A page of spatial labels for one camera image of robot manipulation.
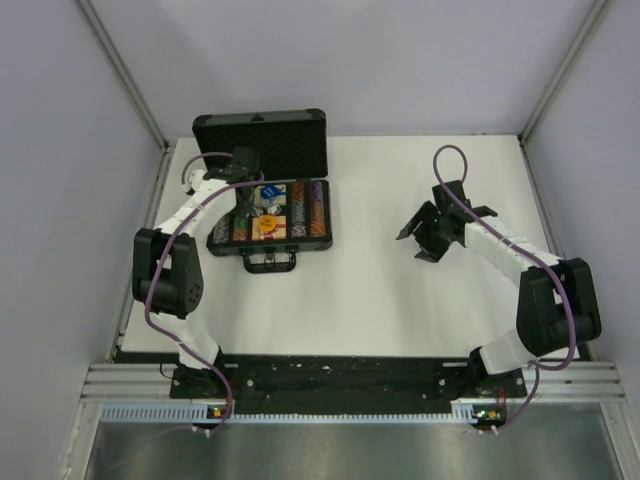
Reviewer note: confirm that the grey slotted cable duct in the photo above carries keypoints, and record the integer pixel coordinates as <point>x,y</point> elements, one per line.
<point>209,415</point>

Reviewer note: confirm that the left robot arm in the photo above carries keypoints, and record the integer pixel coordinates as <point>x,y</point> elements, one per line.
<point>167,274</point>

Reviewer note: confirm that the blue orange chip stack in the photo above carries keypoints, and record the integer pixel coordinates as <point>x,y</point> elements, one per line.
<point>221,231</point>

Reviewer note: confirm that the black poker set case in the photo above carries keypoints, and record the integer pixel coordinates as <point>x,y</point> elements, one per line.
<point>293,147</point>

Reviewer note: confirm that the orange big blind button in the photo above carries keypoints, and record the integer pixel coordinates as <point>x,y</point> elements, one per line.
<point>267,223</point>

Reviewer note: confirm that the blue playing card deck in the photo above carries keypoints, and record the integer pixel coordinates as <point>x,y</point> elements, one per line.
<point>282,198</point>

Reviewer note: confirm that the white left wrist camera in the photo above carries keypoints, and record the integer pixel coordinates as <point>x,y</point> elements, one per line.
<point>193,181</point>

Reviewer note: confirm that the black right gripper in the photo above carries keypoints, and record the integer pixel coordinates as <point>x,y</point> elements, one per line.
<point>430,251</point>

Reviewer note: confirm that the orange black chip stack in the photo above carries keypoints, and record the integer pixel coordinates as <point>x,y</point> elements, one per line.
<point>298,192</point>
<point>318,224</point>

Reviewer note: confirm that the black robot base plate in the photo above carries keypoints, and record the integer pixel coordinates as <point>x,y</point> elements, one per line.
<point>341,384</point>

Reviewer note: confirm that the purple black chip stack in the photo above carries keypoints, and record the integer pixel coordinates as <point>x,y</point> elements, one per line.
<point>316,191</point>

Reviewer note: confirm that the silver key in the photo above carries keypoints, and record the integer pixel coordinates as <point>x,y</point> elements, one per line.
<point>272,207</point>

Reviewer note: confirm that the orange black lower chip stack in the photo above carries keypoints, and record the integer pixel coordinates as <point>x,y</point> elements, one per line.
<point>318,224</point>

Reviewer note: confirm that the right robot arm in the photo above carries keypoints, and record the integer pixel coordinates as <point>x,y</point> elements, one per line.
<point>557,307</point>

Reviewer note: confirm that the red playing card deck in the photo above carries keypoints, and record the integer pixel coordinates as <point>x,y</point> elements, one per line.
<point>278,234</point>

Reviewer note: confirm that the green yellow chip stack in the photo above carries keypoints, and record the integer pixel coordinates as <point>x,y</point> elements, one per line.
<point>241,226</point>

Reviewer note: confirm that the blue small blind button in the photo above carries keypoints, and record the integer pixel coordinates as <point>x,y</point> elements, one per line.
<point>270,191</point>

